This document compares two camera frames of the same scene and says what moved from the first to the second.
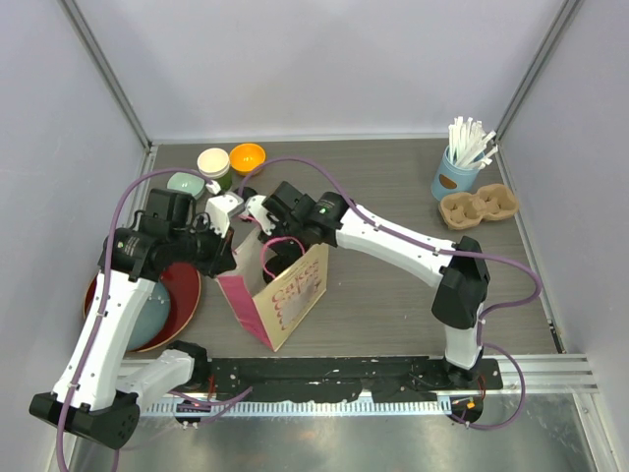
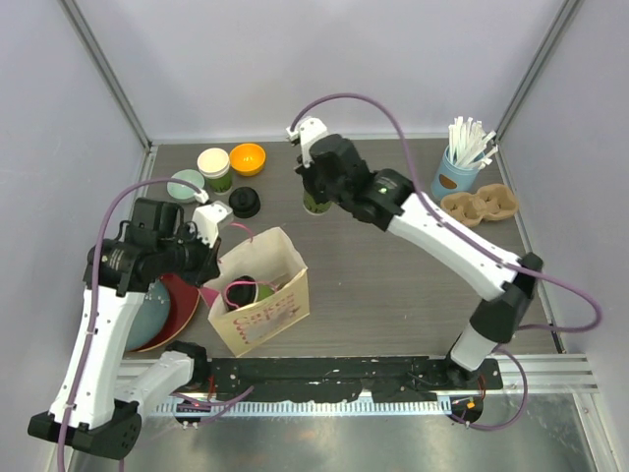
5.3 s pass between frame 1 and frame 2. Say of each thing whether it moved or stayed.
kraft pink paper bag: moved
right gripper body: moved
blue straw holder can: stayed
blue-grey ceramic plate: stayed
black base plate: stayed
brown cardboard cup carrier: stayed
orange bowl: stayed
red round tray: stayed
